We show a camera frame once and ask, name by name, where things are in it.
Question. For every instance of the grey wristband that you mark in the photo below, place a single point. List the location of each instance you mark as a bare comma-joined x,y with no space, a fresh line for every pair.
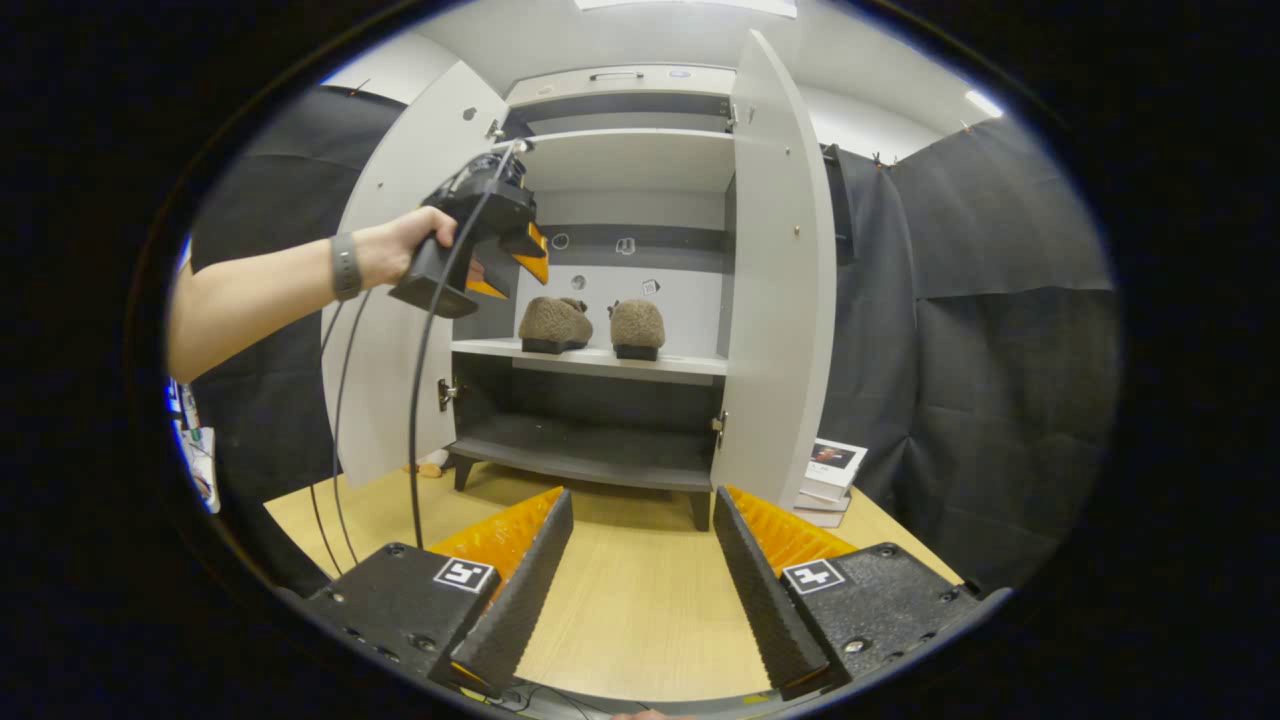
346,268

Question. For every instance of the colourful printed paper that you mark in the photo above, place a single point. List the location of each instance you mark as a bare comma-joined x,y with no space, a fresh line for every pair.
200,460

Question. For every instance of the small orange object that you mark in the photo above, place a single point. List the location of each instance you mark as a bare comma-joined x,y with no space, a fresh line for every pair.
428,470

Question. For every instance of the white shoe cabinet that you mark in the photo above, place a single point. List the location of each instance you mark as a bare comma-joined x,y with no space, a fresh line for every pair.
630,160

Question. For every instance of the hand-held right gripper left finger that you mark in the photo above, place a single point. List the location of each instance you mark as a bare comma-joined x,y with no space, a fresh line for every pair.
520,600

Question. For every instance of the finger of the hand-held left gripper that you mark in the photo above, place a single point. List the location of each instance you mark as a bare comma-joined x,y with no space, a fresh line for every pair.
488,288
533,255

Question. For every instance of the white cabinet door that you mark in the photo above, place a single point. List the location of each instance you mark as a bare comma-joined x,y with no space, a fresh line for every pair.
385,380
780,300

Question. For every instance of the long ceiling light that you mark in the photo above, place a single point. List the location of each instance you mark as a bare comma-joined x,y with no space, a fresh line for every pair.
690,5

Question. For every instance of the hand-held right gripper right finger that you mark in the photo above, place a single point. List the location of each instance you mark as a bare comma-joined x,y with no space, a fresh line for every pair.
765,600

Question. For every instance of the brown fuzzy shoe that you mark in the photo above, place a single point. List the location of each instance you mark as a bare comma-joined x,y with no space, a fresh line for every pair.
637,325
553,322

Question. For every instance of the black backdrop cloth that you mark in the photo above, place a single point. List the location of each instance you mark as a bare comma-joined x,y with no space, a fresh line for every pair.
1000,350

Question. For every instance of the white book with portrait cover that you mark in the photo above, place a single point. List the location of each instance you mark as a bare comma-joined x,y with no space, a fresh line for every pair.
835,465

